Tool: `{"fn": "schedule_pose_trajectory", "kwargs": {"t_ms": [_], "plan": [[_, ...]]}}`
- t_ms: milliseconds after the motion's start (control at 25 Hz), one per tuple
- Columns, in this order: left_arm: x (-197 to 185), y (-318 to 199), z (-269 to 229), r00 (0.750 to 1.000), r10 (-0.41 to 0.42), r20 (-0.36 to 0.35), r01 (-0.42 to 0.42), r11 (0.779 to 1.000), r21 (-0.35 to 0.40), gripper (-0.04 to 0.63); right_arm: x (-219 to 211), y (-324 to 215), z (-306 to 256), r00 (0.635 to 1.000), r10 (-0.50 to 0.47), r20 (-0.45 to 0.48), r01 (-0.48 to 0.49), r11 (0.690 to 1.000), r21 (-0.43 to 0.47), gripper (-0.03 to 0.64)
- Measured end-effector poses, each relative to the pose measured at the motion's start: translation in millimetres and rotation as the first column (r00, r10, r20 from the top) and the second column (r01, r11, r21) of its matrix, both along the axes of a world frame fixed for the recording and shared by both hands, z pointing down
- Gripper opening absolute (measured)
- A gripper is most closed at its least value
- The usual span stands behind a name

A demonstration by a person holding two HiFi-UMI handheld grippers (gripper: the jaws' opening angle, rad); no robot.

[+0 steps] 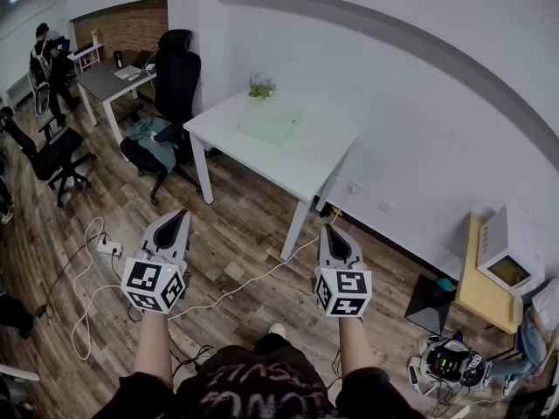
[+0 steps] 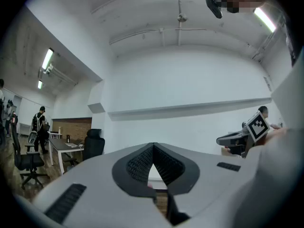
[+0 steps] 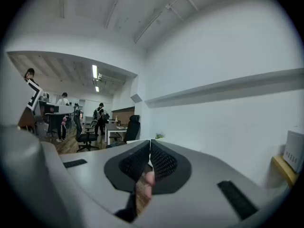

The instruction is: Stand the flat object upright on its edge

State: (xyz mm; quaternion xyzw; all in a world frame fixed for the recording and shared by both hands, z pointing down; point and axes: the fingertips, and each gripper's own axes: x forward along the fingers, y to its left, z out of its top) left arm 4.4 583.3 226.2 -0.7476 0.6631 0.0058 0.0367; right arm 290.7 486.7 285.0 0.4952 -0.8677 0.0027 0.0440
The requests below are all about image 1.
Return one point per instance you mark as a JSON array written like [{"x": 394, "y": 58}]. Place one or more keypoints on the pale green box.
[{"x": 271, "y": 125}]

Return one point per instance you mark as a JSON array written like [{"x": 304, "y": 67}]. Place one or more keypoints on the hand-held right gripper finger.
[
  {"x": 324, "y": 251},
  {"x": 353, "y": 253}
]

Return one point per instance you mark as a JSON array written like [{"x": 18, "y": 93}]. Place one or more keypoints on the white square table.
[{"x": 305, "y": 168}]

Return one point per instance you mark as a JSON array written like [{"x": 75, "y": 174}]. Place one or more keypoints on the person's right forearm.
[{"x": 356, "y": 347}]

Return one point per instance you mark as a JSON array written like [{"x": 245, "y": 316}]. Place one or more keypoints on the yellow cabinet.
[{"x": 480, "y": 290}]

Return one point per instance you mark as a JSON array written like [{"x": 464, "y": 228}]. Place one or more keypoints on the person's black trouser leg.
[{"x": 268, "y": 343}]

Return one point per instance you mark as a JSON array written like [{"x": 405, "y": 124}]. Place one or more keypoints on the potted flower plant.
[{"x": 261, "y": 87}]

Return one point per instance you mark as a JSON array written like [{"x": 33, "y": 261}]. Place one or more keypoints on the teal jacket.
[{"x": 153, "y": 142}]

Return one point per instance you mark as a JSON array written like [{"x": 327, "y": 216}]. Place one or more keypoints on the white and black floor device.
[{"x": 450, "y": 362}]

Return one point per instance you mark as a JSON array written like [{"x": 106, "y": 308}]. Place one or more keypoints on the grey table with white legs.
[{"x": 100, "y": 81}]

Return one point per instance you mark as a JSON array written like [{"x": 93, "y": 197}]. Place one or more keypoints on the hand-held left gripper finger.
[
  {"x": 185, "y": 238},
  {"x": 153, "y": 238}
]

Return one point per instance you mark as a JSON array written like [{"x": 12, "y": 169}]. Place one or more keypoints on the white shelf unit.
[{"x": 87, "y": 55}]

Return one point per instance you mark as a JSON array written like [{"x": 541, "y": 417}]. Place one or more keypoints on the black mesh office chair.
[{"x": 52, "y": 151}]

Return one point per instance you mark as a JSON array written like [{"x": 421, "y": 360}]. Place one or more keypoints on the teal ball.
[{"x": 444, "y": 283}]

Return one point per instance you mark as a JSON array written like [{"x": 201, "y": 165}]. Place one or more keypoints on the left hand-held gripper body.
[{"x": 150, "y": 284}]

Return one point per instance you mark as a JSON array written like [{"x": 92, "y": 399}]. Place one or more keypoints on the person's white shoe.
[{"x": 277, "y": 330}]

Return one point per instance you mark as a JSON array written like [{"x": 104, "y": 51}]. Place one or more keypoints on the white box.
[{"x": 493, "y": 238}]

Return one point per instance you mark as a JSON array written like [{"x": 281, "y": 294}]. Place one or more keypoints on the white power strip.
[{"x": 110, "y": 247}]

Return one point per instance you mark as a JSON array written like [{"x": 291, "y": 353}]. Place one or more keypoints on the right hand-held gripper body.
[{"x": 345, "y": 290}]

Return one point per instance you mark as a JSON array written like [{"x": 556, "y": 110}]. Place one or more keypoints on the black high-back office chair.
[{"x": 177, "y": 81}]

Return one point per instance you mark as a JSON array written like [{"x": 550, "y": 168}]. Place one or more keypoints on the person's black printed shirt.
[{"x": 262, "y": 391}]

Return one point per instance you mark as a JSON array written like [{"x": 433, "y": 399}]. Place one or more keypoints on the person's left forearm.
[{"x": 153, "y": 347}]

